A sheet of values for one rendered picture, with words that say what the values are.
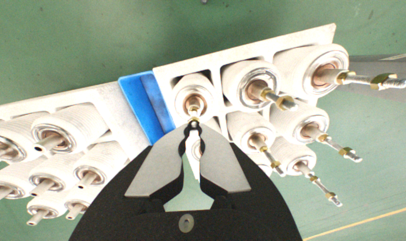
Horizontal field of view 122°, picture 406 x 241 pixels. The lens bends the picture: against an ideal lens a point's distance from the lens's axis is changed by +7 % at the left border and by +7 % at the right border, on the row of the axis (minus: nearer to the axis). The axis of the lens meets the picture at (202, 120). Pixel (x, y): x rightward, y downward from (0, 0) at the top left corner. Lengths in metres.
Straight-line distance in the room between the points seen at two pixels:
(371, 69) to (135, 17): 0.60
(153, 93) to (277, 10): 0.49
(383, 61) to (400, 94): 0.07
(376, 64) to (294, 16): 0.26
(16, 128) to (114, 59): 0.29
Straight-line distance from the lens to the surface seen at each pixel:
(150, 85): 0.49
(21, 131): 0.46
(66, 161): 0.50
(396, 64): 0.42
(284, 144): 0.41
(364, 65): 0.44
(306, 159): 0.42
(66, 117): 0.37
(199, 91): 0.21
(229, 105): 0.31
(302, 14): 0.58
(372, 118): 1.01
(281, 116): 0.34
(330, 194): 0.38
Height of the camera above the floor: 0.45
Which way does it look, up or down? 62 degrees down
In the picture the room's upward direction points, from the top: 174 degrees clockwise
